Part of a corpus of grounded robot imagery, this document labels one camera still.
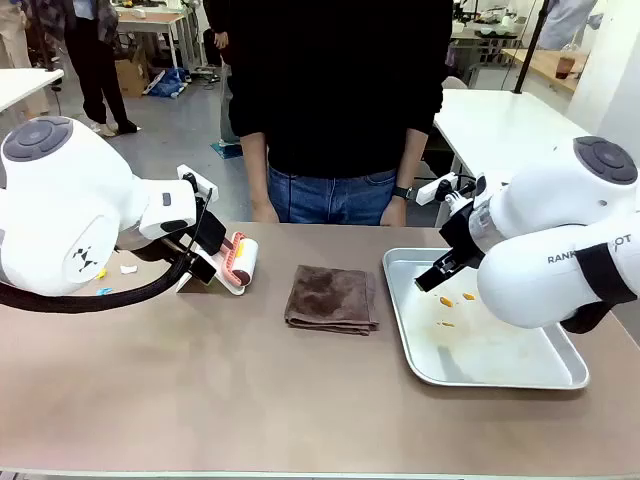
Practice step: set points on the person's right hand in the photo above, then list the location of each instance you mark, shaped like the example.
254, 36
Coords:
262, 212

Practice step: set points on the person's right forearm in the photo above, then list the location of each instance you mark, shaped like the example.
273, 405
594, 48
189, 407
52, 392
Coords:
256, 170

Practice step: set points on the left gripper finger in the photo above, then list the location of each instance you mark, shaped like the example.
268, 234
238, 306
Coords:
202, 272
214, 232

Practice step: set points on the wooden workbench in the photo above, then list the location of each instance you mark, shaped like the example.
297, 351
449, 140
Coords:
545, 65

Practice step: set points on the yellow paper scrap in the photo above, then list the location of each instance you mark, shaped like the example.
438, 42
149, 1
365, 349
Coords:
102, 273

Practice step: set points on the wooden table white legs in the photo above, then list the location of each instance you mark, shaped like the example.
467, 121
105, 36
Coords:
155, 22

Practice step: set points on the teal floor mat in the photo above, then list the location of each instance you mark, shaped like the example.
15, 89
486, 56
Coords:
227, 150

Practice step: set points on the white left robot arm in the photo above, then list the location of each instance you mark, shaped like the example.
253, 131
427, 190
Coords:
60, 200

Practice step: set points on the black sweater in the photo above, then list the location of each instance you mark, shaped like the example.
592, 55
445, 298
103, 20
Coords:
330, 85

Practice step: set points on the person's left forearm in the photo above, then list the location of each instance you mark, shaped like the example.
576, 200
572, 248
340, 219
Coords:
411, 160

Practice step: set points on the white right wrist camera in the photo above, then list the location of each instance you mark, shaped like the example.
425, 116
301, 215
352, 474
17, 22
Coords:
435, 189

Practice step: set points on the blue jeans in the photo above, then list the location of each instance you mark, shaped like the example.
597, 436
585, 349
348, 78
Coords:
330, 197

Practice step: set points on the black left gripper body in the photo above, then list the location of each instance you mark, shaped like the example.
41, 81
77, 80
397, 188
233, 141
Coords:
180, 247

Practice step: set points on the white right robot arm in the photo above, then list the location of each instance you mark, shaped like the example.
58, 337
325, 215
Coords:
540, 210

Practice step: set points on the orange crumbs in tray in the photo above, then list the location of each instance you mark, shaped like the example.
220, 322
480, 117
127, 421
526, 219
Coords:
446, 301

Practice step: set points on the bystander in light blue shirt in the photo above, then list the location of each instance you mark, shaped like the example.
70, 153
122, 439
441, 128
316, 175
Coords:
567, 25

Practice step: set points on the bystander in grey trousers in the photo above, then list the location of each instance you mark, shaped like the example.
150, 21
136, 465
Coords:
225, 100

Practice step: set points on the person's left hand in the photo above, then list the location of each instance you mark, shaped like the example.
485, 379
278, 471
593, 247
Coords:
394, 212

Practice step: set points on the beige chair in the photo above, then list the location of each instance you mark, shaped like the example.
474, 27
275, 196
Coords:
454, 82

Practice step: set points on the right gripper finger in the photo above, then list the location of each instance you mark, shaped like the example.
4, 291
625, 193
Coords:
454, 260
429, 280

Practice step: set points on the blue paper scrap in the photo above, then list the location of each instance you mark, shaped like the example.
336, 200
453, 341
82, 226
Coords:
104, 291

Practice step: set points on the black pole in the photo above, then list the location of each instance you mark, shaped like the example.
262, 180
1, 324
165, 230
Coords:
530, 45

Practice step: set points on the brown towel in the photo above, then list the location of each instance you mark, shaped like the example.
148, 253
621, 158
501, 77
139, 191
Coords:
330, 300

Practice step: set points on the white paper scrap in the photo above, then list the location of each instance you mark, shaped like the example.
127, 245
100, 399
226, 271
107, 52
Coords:
128, 269

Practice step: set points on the blue plastic bag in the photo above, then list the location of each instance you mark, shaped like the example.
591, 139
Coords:
167, 84

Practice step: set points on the pink white lint roller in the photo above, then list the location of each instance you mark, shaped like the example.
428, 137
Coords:
242, 260

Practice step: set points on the bystander in beige clothes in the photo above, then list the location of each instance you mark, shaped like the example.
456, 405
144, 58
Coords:
20, 55

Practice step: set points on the bystander in black trousers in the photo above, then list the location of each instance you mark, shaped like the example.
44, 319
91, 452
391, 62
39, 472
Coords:
100, 65

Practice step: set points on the black wrist watch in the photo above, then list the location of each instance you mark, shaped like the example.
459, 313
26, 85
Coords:
402, 192

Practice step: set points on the cluttered grey desk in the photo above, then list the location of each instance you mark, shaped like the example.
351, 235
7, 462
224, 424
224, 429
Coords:
485, 25

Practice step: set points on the small white table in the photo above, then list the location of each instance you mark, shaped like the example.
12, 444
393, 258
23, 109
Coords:
25, 85

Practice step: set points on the cardboard box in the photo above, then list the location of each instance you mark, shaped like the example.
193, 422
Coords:
131, 75

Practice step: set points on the silver metal tray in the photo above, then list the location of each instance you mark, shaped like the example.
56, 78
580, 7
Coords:
490, 350

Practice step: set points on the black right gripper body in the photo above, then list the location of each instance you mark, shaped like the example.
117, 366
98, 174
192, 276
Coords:
465, 230

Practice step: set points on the white folded stand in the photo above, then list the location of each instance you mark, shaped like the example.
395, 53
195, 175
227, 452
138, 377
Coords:
187, 286

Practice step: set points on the plastic cup brown drink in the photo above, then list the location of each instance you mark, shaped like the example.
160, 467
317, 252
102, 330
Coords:
566, 62

